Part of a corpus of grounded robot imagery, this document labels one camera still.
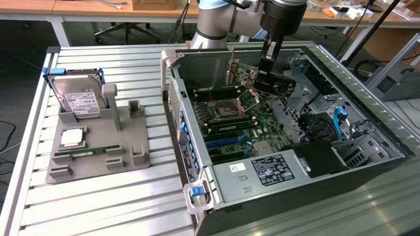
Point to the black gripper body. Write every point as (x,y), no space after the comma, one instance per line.
(283,17)

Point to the green black graphics card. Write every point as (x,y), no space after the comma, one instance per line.
(282,86)

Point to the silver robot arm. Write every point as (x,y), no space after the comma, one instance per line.
(214,22)

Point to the white plastic parts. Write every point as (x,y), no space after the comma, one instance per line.
(315,5)

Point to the steel socket cover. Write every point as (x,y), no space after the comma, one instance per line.
(245,96)

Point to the silver disk bay cage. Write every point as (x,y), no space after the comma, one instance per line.
(306,91)

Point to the white orange box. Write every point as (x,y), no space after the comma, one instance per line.
(338,12)

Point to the thin steel locking lever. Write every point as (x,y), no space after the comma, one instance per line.
(210,92)

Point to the CPU socket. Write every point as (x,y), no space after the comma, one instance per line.
(225,110)

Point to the green motherboard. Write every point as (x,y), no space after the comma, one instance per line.
(259,123)

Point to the white device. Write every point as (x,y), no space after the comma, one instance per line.
(358,14)

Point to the dark green RAM stick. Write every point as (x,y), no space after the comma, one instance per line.
(230,127)

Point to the black monitor base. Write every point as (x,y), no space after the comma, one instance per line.
(373,7)

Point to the black stand pole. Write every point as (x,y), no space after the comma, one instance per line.
(377,27)

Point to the long black expansion slot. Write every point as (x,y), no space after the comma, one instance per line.
(231,158)
(223,136)
(230,153)

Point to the silver chipset heatsink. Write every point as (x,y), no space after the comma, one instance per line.
(265,147)

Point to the blue expansion slot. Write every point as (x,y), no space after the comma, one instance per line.
(223,143)

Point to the brown cardboard box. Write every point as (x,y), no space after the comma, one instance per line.
(154,4)
(414,9)

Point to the black plastic shroud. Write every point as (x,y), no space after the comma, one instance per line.
(318,159)

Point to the grey control cabinet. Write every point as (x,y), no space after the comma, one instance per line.
(406,86)

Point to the black office chair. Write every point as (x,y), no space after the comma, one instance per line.
(127,29)

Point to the silver power supply unit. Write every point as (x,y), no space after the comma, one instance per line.
(237,183)

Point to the blue case latch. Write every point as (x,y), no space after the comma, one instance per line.
(195,191)

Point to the black silver PC case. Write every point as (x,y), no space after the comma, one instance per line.
(329,196)

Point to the grey parts rack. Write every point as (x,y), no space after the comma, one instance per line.
(109,137)

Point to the hard disk with blue caddy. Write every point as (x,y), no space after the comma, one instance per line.
(75,103)

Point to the silver CPU chip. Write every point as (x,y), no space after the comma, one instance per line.
(73,137)

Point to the wooden desk white frame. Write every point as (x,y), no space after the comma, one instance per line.
(26,7)
(317,17)

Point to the aluminium profile frame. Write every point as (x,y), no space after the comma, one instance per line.
(393,60)

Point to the perforated metal bracket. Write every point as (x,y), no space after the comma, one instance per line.
(358,157)

